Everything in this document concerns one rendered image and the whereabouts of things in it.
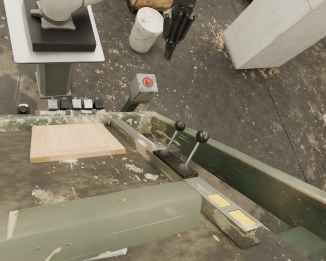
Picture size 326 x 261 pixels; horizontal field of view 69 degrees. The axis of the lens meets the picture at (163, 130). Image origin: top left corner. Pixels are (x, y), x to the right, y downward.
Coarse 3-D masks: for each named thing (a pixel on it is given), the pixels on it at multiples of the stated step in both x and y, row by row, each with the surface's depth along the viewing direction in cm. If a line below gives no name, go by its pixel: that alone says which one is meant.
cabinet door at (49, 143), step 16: (32, 128) 105; (48, 128) 107; (64, 128) 110; (80, 128) 111; (96, 128) 112; (32, 144) 86; (48, 144) 87; (64, 144) 89; (80, 144) 90; (96, 144) 91; (112, 144) 92; (32, 160) 75; (48, 160) 77
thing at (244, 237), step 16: (128, 128) 108; (144, 144) 88; (160, 160) 74; (176, 176) 66; (208, 192) 57; (208, 208) 54; (224, 208) 51; (240, 208) 51; (224, 224) 49; (240, 224) 46; (256, 224) 46; (240, 240) 45; (256, 240) 46
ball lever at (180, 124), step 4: (180, 120) 76; (176, 124) 76; (180, 124) 75; (184, 124) 76; (176, 128) 76; (180, 128) 75; (184, 128) 76; (176, 132) 77; (172, 136) 77; (172, 140) 77; (168, 144) 77; (168, 148) 77; (160, 152) 77; (164, 152) 76
